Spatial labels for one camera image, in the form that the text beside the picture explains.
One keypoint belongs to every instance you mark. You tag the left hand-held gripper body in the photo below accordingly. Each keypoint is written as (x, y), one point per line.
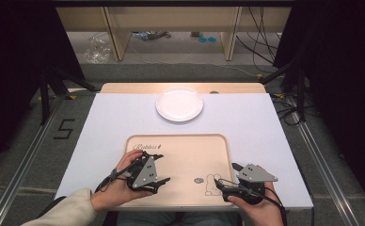
(144, 174)

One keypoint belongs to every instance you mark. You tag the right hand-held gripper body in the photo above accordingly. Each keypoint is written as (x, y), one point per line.
(256, 175)

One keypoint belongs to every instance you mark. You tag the person's left hand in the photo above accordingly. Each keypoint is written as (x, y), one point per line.
(118, 188)

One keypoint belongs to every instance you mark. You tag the person's right hand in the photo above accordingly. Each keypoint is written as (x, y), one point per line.
(259, 212)

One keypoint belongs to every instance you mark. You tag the beige plastic tray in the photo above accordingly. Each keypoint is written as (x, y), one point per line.
(190, 169)

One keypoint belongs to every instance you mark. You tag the white table sheet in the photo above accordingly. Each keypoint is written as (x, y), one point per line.
(108, 125)

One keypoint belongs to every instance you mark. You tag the white round plate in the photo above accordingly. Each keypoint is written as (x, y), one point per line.
(179, 104)

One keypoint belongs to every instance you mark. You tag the black metal stand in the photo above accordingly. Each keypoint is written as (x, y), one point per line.
(292, 84)
(50, 84)

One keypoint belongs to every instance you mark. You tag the clear plastic bag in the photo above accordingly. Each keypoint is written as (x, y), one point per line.
(96, 48)

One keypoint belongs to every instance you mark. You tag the blue round disc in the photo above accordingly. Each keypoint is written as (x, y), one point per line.
(203, 40)
(212, 39)

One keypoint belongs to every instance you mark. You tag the black curtain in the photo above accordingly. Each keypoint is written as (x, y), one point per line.
(17, 62)
(343, 78)

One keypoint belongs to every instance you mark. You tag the light wooden desk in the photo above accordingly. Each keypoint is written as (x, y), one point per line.
(171, 19)

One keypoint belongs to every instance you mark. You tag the metal floor rail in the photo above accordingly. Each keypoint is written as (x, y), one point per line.
(321, 169)
(20, 169)

